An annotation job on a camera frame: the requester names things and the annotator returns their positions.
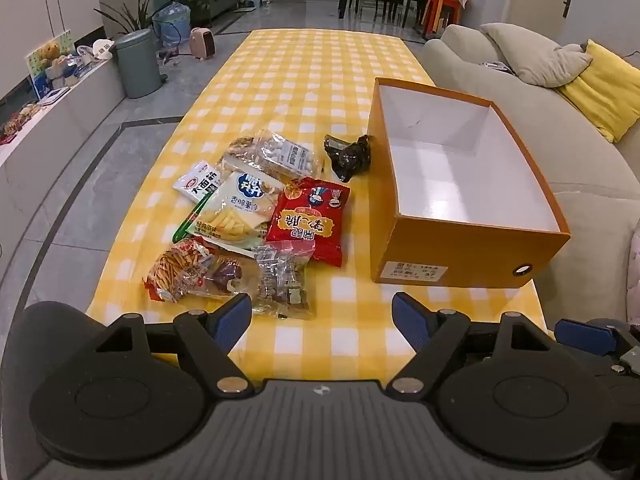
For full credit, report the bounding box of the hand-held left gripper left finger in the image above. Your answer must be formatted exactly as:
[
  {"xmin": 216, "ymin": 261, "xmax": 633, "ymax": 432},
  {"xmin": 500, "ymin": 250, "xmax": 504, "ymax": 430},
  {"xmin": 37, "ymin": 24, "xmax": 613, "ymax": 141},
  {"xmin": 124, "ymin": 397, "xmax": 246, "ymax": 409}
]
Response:
[{"xmin": 95, "ymin": 292, "xmax": 253, "ymax": 395}]

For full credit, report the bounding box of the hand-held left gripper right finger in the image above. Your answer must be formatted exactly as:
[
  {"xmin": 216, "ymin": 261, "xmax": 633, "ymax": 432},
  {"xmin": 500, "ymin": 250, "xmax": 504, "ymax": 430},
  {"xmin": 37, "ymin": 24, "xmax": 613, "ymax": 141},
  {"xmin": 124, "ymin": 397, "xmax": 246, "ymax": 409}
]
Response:
[{"xmin": 385, "ymin": 291, "xmax": 553, "ymax": 395}]

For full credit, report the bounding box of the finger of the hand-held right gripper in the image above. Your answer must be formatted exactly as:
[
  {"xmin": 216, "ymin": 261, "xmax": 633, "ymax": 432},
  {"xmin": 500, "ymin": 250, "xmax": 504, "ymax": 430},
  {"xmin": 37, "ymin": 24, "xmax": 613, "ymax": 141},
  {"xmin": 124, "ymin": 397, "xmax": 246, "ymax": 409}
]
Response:
[{"xmin": 554, "ymin": 318, "xmax": 621, "ymax": 357}]

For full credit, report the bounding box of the bread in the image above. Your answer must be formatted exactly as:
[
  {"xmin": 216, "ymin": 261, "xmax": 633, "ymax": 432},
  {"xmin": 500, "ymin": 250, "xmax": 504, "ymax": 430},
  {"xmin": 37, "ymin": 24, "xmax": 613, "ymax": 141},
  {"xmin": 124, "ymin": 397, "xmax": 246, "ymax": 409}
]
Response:
[{"xmin": 197, "ymin": 254, "xmax": 261, "ymax": 302}]

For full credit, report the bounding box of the clear bag of brown candies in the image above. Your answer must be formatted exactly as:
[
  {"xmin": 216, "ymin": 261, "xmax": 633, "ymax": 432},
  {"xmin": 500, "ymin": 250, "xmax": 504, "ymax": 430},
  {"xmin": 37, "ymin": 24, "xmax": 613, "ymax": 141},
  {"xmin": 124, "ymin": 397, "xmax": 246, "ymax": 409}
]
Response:
[{"xmin": 251, "ymin": 240, "xmax": 319, "ymax": 321}]

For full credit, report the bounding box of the orange fries stick packet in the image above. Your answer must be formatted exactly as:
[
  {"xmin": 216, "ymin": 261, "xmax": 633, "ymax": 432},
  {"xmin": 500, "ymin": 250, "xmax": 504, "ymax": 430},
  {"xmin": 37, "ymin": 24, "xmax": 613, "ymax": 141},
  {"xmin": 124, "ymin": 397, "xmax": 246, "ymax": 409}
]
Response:
[{"xmin": 143, "ymin": 239, "xmax": 217, "ymax": 304}]

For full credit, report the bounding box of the orange cardboard box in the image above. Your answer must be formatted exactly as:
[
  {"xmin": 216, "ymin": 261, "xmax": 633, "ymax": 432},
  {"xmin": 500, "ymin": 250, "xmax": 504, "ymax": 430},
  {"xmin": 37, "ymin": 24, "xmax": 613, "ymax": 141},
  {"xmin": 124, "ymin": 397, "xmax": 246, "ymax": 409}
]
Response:
[{"xmin": 367, "ymin": 77, "xmax": 571, "ymax": 291}]

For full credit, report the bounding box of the pale potato chips packet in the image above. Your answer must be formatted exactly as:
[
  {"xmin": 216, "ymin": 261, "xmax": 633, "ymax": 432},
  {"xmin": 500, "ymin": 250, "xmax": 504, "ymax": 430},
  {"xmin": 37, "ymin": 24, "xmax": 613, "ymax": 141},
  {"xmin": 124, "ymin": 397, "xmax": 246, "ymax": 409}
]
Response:
[{"xmin": 187, "ymin": 170, "xmax": 282, "ymax": 252}]

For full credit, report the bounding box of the green snack tube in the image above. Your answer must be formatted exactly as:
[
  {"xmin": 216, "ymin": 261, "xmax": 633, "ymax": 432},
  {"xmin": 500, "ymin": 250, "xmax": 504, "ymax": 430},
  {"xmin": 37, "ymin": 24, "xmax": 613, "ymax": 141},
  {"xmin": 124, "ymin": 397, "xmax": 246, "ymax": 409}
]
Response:
[{"xmin": 172, "ymin": 194, "xmax": 211, "ymax": 246}]

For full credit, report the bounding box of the red snack packet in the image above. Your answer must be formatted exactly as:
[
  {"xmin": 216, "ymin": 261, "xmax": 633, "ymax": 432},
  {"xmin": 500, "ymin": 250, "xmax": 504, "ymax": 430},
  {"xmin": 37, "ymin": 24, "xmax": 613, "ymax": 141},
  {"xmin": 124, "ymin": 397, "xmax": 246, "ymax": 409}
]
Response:
[{"xmin": 266, "ymin": 176, "xmax": 351, "ymax": 268}]

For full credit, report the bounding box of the white spicy strip packet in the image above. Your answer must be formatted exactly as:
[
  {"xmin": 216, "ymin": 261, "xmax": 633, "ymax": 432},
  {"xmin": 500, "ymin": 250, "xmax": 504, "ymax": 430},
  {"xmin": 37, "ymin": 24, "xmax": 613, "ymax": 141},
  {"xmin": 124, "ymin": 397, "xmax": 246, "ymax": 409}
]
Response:
[{"xmin": 173, "ymin": 160, "xmax": 223, "ymax": 205}]

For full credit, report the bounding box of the black snack packet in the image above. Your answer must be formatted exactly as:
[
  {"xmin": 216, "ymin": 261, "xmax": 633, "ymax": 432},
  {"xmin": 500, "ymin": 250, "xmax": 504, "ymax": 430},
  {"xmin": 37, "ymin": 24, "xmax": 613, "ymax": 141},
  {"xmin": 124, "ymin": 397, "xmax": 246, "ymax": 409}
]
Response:
[{"xmin": 323, "ymin": 134, "xmax": 372, "ymax": 184}]

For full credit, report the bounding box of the clear bag of white candies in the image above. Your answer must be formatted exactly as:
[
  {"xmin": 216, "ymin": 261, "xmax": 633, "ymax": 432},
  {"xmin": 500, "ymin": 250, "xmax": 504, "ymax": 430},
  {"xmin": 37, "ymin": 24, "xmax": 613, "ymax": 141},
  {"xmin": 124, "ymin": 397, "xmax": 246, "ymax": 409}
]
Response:
[{"xmin": 222, "ymin": 129, "xmax": 327, "ymax": 192}]

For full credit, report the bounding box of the beige sofa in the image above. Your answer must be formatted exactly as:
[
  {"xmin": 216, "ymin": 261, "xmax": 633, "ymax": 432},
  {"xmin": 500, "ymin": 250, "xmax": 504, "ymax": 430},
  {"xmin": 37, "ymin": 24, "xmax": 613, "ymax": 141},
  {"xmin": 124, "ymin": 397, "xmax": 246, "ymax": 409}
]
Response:
[{"xmin": 417, "ymin": 22, "xmax": 640, "ymax": 333}]

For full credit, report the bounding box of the yellow checked tablecloth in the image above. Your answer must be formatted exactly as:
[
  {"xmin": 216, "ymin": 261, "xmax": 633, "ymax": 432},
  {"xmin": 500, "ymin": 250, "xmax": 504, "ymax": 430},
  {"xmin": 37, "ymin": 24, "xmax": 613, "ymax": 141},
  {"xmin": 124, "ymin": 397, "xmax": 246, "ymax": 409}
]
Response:
[{"xmin": 85, "ymin": 29, "xmax": 556, "ymax": 396}]

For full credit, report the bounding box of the yellow cushion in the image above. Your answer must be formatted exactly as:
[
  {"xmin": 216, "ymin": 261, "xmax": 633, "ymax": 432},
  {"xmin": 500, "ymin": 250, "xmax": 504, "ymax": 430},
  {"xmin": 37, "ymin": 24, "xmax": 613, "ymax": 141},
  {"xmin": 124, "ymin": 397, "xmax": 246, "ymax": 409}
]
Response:
[{"xmin": 554, "ymin": 38, "xmax": 640, "ymax": 144}]

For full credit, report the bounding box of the low white tv cabinet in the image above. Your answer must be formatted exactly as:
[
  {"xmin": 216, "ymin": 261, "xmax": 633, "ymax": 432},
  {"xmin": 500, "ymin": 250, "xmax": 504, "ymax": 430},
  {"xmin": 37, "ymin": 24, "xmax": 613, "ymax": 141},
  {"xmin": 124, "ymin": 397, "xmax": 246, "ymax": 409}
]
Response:
[{"xmin": 0, "ymin": 57, "xmax": 127, "ymax": 223}]

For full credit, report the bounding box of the grey-green trash bin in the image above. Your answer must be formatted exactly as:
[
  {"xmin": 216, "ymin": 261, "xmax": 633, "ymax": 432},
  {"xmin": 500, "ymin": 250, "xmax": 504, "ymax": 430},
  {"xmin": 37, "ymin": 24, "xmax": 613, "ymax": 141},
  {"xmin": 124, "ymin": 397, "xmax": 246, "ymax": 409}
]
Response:
[{"xmin": 113, "ymin": 28, "xmax": 169, "ymax": 100}]

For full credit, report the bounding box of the pink space heater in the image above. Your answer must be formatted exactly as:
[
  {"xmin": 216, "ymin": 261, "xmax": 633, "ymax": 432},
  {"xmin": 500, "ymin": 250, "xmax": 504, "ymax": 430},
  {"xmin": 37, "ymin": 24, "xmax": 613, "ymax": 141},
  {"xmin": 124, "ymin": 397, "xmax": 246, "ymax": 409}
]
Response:
[{"xmin": 188, "ymin": 27, "xmax": 215, "ymax": 60}]

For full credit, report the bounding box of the grey cushion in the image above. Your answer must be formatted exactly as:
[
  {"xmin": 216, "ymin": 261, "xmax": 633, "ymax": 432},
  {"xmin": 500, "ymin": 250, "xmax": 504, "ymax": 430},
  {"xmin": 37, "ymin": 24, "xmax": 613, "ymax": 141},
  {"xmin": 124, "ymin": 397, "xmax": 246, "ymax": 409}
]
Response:
[{"xmin": 479, "ymin": 22, "xmax": 594, "ymax": 89}]

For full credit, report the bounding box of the blue water jug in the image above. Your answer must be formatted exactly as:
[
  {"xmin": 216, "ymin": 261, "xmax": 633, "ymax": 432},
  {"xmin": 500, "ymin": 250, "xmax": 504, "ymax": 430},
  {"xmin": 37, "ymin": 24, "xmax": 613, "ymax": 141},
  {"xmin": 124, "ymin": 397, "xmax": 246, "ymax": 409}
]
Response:
[{"xmin": 152, "ymin": 2, "xmax": 192, "ymax": 51}]

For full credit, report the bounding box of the orange stool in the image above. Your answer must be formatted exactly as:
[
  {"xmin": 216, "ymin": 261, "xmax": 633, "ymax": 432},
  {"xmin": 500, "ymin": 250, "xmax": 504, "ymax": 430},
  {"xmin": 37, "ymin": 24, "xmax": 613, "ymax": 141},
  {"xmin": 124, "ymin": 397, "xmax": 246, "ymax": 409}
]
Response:
[{"xmin": 421, "ymin": 0, "xmax": 471, "ymax": 39}]

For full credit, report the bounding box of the teddy bear poster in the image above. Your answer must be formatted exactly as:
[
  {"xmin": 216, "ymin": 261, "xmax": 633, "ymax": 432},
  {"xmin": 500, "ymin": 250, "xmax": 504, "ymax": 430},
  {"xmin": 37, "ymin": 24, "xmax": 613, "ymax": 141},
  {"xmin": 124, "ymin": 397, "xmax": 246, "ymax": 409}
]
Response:
[{"xmin": 25, "ymin": 29, "xmax": 77, "ymax": 99}]

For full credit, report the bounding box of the spiky potted plant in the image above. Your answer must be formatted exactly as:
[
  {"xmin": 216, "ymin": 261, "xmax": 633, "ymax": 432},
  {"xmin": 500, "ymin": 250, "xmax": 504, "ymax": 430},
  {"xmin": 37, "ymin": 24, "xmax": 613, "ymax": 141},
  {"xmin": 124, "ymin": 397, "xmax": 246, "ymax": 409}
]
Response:
[{"xmin": 94, "ymin": 0, "xmax": 167, "ymax": 37}]

